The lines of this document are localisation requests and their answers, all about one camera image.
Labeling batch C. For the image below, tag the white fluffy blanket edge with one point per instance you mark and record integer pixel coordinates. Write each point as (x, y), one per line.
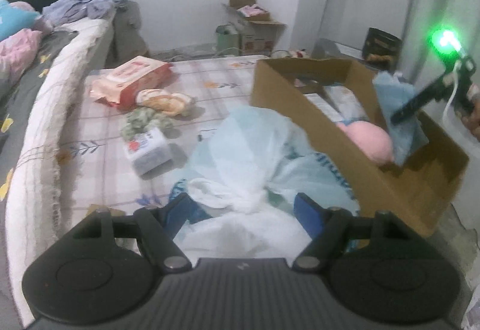
(32, 190)

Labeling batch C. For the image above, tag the pink quilted blanket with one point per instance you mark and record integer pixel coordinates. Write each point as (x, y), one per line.
(17, 53)

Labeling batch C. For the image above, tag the pink soft pillow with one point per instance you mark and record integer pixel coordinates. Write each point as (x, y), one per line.
(372, 140)

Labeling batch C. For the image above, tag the checkered floral bed sheet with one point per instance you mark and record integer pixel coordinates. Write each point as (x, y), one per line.
(98, 167)

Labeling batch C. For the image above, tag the white plastic bag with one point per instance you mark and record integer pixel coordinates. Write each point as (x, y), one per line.
(243, 181)

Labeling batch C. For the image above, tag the grey patterned bed cover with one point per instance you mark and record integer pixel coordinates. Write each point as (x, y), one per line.
(16, 105)

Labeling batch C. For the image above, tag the red tissue pack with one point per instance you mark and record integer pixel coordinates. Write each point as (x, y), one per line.
(119, 86)

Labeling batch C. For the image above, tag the brown cardboard box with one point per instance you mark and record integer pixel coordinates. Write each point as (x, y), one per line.
(419, 192)

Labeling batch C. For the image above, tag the open cardboard box corner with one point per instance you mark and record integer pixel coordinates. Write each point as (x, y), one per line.
(258, 31)

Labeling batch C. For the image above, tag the green container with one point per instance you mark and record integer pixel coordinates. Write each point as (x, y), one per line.
(227, 37)

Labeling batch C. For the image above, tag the lavender crumpled clothes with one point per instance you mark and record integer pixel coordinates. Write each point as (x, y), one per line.
(63, 12)

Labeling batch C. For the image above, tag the green floral scrunchie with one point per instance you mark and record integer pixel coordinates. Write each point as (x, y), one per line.
(143, 119)

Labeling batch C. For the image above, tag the dark snack box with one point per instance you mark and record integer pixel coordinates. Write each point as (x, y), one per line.
(381, 49)

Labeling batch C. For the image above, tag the person right hand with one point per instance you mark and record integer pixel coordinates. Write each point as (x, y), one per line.
(471, 122)

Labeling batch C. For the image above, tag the small white tissue pack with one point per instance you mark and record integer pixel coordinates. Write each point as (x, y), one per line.
(147, 151)

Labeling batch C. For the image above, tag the white blue paper pack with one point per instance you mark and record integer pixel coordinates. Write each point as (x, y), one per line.
(335, 101)

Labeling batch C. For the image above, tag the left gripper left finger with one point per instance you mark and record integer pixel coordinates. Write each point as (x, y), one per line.
(157, 229)

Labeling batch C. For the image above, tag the grey side table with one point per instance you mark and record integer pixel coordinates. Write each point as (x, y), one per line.
(325, 49)

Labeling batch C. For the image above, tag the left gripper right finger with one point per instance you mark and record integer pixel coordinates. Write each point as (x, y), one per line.
(328, 229)

